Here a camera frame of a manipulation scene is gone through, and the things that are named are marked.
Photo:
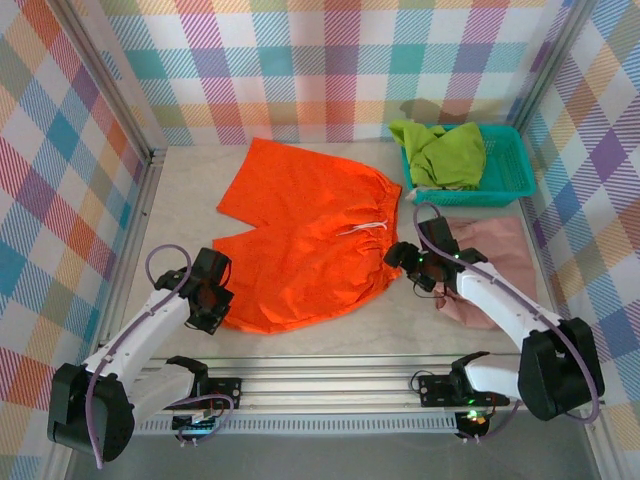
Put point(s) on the circuit board with orange light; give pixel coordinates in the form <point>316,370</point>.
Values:
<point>475,417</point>

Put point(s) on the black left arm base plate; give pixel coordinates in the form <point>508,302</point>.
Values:
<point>230,390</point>

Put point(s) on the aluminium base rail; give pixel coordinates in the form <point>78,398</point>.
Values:
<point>325,390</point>

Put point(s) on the aluminium side rail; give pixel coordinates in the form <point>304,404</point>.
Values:
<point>540,250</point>
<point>127,250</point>

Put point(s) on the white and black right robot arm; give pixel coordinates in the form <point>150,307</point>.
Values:
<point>500,305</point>

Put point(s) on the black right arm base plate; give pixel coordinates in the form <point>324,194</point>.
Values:
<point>435,390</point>

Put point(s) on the teal plastic basket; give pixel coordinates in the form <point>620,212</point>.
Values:
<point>510,165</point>

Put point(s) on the aluminium corner post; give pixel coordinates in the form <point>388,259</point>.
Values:
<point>112,75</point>
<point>550,55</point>

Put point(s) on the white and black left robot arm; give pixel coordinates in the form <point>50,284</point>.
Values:
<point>145,325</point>

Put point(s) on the orange shorts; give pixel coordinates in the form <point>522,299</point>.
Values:
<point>310,225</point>

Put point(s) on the lime green shorts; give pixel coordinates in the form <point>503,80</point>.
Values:
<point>450,155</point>

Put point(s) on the pink shorts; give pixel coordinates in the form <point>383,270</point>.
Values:
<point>500,240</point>

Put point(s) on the circuit board with green light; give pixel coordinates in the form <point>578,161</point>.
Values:
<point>200,425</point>

